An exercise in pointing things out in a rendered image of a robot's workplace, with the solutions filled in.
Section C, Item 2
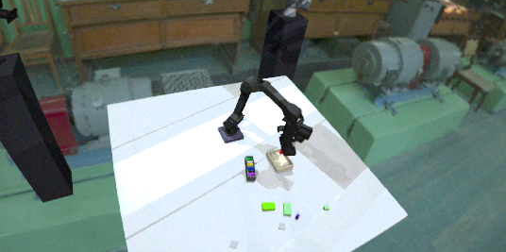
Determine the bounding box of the light green rectangular block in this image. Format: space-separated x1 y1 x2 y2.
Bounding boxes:
283 202 292 216

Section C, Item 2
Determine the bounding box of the cream shallow tray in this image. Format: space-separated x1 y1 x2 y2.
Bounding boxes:
265 148 294 174

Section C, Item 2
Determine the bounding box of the bright green rectangular block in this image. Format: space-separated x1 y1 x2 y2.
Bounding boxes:
261 202 276 210

